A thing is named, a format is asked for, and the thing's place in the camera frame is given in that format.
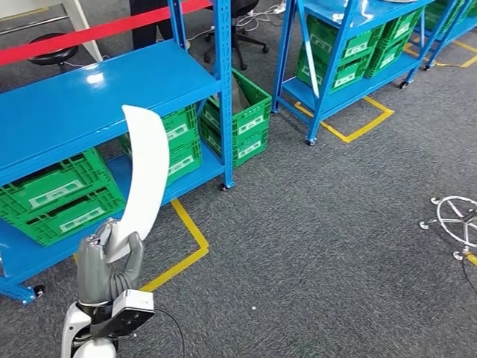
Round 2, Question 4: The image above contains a grey flat panel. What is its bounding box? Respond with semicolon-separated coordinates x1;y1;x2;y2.
230;74;251;116

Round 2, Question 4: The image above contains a grey five-finger robot hand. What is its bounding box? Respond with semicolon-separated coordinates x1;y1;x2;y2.
75;219;145;305

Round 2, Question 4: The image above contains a white panel-leg desk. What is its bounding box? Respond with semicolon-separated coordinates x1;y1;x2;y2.
0;0;103;63

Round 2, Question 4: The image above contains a black office chair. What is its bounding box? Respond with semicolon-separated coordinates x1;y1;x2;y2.
202;0;270;71

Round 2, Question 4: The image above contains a blue metal shelf rack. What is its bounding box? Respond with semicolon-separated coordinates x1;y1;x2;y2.
271;0;463;147
0;0;235;306
420;0;477;70

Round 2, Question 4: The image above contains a yellow floor tape outline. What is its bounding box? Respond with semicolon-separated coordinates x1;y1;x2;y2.
72;198;211;293

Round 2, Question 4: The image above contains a white curved plastic part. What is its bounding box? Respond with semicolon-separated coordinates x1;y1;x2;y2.
105;104;171;264

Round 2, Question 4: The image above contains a black floor cable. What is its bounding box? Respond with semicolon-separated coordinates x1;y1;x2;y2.
462;257;477;298

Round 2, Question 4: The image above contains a black camera cable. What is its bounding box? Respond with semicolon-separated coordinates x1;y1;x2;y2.
153;308;186;358

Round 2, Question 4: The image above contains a red barrier belt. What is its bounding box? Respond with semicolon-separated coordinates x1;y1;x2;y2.
0;0;213;68

